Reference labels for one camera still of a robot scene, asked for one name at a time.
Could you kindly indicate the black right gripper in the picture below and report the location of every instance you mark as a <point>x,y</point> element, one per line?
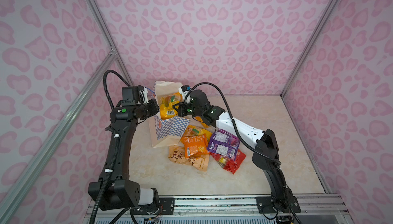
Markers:
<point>181,109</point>

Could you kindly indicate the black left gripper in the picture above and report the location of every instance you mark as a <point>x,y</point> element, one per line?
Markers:
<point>154,107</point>

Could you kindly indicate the yellow snack bag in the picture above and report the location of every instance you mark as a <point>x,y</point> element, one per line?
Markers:
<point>166,104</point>

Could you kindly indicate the yellow fruit candy bag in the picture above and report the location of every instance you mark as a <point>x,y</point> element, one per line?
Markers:
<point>192,131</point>

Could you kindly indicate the checkered paper bag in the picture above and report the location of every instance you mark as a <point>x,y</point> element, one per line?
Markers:
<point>166,128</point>

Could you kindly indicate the orange corn snack bag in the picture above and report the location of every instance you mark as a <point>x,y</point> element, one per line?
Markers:
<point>195,146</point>

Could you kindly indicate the tan paper snack bag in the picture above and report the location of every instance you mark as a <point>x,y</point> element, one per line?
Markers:
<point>177,155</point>

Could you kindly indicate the purple white snack bag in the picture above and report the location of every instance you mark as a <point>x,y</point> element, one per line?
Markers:
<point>224,143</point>

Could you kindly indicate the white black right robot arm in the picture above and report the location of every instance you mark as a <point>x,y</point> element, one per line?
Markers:
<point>263,144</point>

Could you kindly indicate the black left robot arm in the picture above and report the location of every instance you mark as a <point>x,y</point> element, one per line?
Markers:
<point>114,189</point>

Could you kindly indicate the yellow candy bag far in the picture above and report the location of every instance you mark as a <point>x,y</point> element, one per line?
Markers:
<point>199,119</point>

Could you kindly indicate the red fruit candy bag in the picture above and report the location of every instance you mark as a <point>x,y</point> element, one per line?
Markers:
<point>229,164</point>

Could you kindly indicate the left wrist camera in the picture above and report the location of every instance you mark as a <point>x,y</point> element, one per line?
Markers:
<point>134,95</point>

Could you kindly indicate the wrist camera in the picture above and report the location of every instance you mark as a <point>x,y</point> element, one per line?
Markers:
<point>134,95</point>
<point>184,90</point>

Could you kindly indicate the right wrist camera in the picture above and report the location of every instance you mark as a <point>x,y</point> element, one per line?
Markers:
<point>184,90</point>

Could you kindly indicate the aluminium frame post left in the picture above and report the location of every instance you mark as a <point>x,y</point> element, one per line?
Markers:
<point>106,33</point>

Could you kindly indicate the aluminium frame post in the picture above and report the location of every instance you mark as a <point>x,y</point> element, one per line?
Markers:
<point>106,33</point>
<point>321,23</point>

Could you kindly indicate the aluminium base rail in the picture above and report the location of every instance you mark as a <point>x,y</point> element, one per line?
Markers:
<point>242,209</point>

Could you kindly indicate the aluminium diagonal frame bar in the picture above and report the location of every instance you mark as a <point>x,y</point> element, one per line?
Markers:
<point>29,176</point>

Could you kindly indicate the aluminium frame post right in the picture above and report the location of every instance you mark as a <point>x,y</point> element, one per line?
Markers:
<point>321,23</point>

